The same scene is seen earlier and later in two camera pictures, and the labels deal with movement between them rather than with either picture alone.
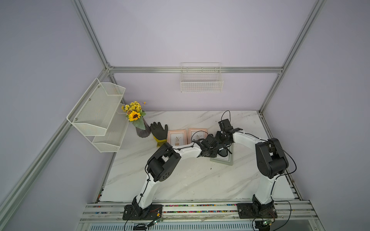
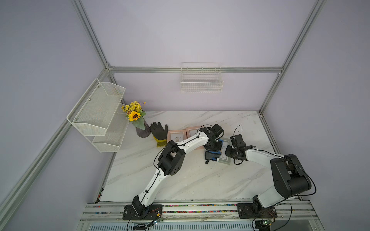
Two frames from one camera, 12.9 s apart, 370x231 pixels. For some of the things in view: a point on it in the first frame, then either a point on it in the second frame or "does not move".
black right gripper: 218,134 to 227,152
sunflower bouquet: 135,114 does not move
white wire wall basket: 201,77 does not move
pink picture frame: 177,137 does not move
